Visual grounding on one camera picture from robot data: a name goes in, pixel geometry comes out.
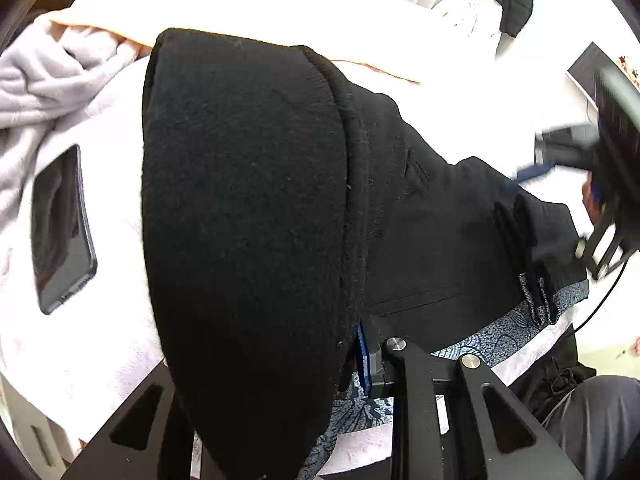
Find black pants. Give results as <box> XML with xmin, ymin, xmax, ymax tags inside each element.
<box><xmin>141</xmin><ymin>32</ymin><xmax>587</xmax><ymax>479</ymax></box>

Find person dark trousers leg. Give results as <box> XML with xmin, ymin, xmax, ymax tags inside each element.
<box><xmin>542</xmin><ymin>376</ymin><xmax>639</xmax><ymax>479</ymax></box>

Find person right hand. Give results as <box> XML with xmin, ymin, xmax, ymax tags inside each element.
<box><xmin>582</xmin><ymin>172</ymin><xmax>604</xmax><ymax>226</ymax></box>

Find peach fleece blanket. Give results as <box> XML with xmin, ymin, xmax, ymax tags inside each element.
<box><xmin>49</xmin><ymin>8</ymin><xmax>421</xmax><ymax>85</ymax></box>

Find lavender plush bed blanket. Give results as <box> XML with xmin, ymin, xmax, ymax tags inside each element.
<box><xmin>1</xmin><ymin>0</ymin><xmax>589</xmax><ymax>479</ymax></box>

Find curved wall monitor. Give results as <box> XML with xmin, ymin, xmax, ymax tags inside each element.
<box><xmin>566</xmin><ymin>41</ymin><xmax>620</xmax><ymax>110</ymax></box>

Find cream puffer jacket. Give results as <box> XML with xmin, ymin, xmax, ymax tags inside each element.
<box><xmin>432</xmin><ymin>0</ymin><xmax>502</xmax><ymax>58</ymax></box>

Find black smartphone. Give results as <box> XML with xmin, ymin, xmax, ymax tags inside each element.
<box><xmin>30</xmin><ymin>144</ymin><xmax>98</xmax><ymax>315</ymax></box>

